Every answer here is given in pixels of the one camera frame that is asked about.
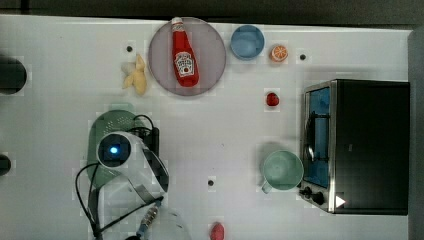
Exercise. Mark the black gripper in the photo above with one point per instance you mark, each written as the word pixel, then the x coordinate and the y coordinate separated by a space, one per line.
pixel 149 137

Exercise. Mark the green plastic strainer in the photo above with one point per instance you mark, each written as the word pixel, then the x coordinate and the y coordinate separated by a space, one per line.
pixel 107 140

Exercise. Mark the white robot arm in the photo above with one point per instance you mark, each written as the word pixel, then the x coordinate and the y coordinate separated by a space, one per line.
pixel 132 205

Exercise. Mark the yellow peeled banana toy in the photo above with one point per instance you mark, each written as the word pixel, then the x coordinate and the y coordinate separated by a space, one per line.
pixel 135 75

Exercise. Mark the red ketchup bottle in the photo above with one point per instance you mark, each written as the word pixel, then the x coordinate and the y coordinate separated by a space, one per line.
pixel 183 57

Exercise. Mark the purple round plate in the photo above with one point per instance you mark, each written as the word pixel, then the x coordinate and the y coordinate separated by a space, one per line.
pixel 209 50

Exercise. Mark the pink red fruit toy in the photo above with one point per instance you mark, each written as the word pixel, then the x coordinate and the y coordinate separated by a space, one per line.
pixel 217 232

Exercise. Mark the red strawberry toy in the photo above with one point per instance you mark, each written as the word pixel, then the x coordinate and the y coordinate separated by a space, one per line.
pixel 272 99

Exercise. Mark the blue bowl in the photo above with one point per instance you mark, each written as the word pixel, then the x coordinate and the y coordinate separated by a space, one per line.
pixel 247 42

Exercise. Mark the green mug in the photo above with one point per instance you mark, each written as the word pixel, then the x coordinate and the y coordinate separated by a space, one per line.
pixel 282 170

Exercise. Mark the black cylinder cup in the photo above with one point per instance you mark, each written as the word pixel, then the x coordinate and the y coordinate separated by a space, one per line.
pixel 13 75

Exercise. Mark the orange slice toy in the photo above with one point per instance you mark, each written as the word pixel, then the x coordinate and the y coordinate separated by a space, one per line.
pixel 278 53

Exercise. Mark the black toaster oven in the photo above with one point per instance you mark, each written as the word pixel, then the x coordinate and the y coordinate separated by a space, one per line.
pixel 355 146

